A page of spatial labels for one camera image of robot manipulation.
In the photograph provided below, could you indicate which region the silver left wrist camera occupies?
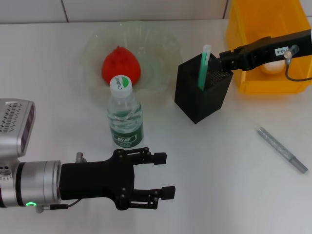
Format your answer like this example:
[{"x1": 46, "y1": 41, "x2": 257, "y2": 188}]
[{"x1": 0, "y1": 98, "x2": 37, "y2": 161}]

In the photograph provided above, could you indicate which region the grey silver pen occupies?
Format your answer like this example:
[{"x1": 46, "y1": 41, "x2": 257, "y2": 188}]
[{"x1": 256, "y1": 125, "x2": 309, "y2": 174}]

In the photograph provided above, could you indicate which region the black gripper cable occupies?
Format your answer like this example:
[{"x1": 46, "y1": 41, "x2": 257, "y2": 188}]
[
  {"x1": 36, "y1": 198, "x2": 81, "y2": 214},
  {"x1": 283, "y1": 44, "x2": 312, "y2": 81}
]

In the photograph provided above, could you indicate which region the red-orange toy fruit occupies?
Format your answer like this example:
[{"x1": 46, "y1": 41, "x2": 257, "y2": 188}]
[{"x1": 101, "y1": 45, "x2": 141, "y2": 86}]

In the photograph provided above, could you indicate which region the clear wavy fruit plate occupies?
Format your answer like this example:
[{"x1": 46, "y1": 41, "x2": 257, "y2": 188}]
[{"x1": 80, "y1": 21, "x2": 182, "y2": 99}]

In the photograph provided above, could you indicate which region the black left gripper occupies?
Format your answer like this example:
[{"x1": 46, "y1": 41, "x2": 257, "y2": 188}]
[{"x1": 59, "y1": 146, "x2": 176, "y2": 211}]

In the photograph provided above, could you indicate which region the white paper ball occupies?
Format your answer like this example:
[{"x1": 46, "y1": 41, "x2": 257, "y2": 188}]
[{"x1": 260, "y1": 59, "x2": 286, "y2": 75}]

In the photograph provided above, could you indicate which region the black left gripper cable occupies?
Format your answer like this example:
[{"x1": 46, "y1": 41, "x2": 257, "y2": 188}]
[{"x1": 36, "y1": 198, "x2": 81, "y2": 214}]

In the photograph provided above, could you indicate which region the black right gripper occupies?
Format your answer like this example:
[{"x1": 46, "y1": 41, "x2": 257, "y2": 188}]
[{"x1": 218, "y1": 28, "x2": 312, "y2": 72}]

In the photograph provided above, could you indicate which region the black mesh pen holder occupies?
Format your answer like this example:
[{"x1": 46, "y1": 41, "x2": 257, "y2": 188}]
[{"x1": 174, "y1": 50, "x2": 234, "y2": 124}]

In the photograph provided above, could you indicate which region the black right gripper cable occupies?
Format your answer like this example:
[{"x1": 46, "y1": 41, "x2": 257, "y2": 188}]
[{"x1": 283, "y1": 44, "x2": 312, "y2": 81}]

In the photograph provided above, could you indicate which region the yellow plastic bin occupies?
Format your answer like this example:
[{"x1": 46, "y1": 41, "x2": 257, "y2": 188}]
[{"x1": 225, "y1": 0, "x2": 312, "y2": 95}]

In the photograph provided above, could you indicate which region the clear green-label water bottle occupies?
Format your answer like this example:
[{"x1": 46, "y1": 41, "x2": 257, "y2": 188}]
[{"x1": 107, "y1": 75, "x2": 144, "y2": 149}]

